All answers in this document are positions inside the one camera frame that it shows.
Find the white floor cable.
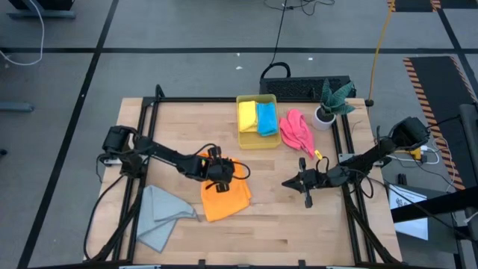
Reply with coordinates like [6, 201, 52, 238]
[0, 0, 46, 68]

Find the dark desk base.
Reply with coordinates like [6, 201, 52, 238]
[7, 0, 78, 21]

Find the black metal beam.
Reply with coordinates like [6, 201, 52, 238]
[389, 184, 478, 225]

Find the grey floor foot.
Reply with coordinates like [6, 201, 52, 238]
[0, 101, 36, 114]

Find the orange microfiber towel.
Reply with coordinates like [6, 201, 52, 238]
[199, 152, 252, 223]

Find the yellow microfiber towel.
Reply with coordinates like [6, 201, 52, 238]
[238, 99, 259, 133]

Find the white plant pot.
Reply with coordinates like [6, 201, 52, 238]
[310, 105, 338, 132]

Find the blue microfiber towel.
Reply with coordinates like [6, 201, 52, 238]
[256, 102, 280, 137]

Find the pink microfiber towel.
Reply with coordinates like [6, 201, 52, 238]
[279, 108, 316, 159]

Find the green snake plant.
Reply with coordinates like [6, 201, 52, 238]
[320, 78, 358, 117]

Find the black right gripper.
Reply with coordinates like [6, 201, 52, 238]
[280, 156, 332, 209]

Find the black hazard-striped floor mat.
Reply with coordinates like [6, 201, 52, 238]
[402, 55, 478, 192]
[386, 0, 478, 13]

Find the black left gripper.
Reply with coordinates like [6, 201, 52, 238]
[203, 146, 235, 194]

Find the grey microfiber towel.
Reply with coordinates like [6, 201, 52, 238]
[135, 184, 199, 253]

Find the black floor cable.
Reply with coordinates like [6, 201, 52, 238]
[259, 0, 336, 81]

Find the yellow hanging cable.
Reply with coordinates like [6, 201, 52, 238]
[367, 0, 397, 108]

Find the white paper sheet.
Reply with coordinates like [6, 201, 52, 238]
[388, 182, 430, 241]

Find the yellow translucent plastic bin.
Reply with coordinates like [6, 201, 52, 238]
[235, 93, 282, 150]

